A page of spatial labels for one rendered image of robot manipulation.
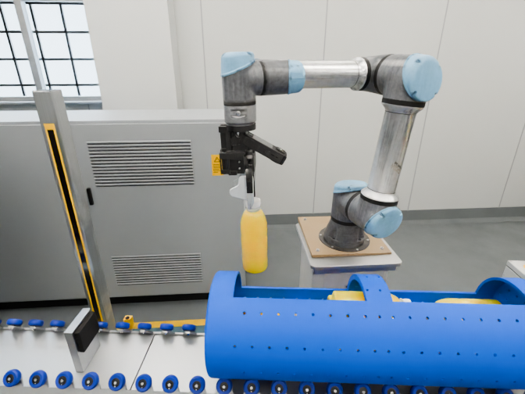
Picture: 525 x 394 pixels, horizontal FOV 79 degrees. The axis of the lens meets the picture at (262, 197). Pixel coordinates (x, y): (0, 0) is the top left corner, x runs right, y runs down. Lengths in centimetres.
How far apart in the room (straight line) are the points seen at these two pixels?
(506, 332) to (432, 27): 321
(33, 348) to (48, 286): 164
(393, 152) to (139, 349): 100
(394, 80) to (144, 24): 248
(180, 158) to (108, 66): 133
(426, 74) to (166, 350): 111
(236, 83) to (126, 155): 161
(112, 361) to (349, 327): 74
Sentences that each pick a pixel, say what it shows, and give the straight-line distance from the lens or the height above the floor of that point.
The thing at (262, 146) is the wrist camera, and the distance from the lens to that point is 76.
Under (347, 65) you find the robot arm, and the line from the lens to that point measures 102.
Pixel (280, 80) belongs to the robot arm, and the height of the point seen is 174.
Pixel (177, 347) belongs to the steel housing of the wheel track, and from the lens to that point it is 118.
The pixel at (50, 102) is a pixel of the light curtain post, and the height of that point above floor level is 167.
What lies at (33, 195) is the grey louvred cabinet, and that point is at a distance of 262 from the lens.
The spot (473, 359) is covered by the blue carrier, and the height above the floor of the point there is 113.
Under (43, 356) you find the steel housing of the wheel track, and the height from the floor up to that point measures 93.
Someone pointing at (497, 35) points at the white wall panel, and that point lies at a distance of 421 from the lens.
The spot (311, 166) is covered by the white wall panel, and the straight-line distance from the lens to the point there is 359.
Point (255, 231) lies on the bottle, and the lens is 83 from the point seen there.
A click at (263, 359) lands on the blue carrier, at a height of 111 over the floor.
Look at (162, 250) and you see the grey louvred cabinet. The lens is 251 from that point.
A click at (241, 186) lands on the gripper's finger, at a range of 79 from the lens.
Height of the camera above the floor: 178
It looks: 23 degrees down
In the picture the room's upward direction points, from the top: straight up
